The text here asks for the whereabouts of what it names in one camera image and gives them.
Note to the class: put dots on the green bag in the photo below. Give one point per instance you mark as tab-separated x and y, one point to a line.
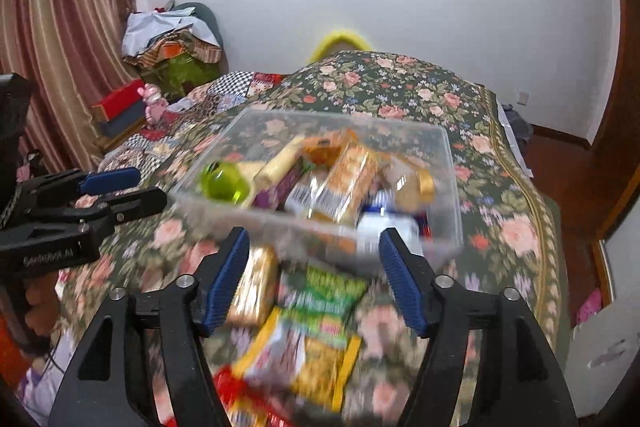
192	74

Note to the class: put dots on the purple label snack packet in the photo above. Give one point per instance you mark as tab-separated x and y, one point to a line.
280	196

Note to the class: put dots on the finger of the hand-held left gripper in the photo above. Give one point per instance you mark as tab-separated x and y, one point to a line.
135	204
112	180

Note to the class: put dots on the golden biscuit packet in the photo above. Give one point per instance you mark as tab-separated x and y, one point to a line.
255	284

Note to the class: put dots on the red snack packet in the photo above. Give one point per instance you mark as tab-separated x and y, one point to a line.
245	402

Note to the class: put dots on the person's left hand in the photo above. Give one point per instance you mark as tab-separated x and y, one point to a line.
42	307

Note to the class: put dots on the green jelly cup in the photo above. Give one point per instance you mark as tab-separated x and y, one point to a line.
225	182

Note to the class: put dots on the pale rice cake packet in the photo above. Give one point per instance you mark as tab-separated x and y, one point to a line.
277	167

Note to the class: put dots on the brown bun packet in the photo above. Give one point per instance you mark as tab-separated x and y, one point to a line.
407	182

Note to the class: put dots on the white cardboard sheet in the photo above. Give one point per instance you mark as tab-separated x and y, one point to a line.
605	347

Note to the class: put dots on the pile of clothes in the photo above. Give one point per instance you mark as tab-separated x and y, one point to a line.
160	32

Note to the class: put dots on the grey box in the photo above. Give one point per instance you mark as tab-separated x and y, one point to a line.
122	122

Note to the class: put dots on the patchwork quilt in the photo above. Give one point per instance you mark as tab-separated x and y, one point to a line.
210	102

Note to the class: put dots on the white wall socket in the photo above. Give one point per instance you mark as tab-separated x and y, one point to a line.
522	97

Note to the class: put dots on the orange snack packet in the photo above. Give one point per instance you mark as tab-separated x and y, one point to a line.
345	187

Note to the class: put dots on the yellow green snack packet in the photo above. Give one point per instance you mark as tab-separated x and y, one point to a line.
300	362

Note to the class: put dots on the pink rabbit toy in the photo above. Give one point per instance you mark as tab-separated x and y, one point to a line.
154	104

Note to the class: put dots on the dark cloth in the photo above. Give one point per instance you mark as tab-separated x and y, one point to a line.
517	124

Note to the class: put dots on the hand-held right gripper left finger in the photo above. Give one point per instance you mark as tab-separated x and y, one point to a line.
227	277

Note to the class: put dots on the striped brown curtain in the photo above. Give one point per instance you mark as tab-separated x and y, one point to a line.
65	32

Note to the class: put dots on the orange cracker packet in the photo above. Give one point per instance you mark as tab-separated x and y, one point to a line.
325	147

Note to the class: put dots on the blue white snack packet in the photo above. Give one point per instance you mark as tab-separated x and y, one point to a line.
390	227

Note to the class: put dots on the pink slipper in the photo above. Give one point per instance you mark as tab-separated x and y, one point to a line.
590	307

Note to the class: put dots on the clear plastic storage box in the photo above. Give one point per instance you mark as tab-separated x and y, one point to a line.
320	132

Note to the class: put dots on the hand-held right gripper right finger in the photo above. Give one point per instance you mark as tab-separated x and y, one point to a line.
400	277

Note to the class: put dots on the red box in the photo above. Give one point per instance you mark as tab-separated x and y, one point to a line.
117	99

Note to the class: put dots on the yellow plush tube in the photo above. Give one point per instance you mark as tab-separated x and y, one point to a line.
340	39

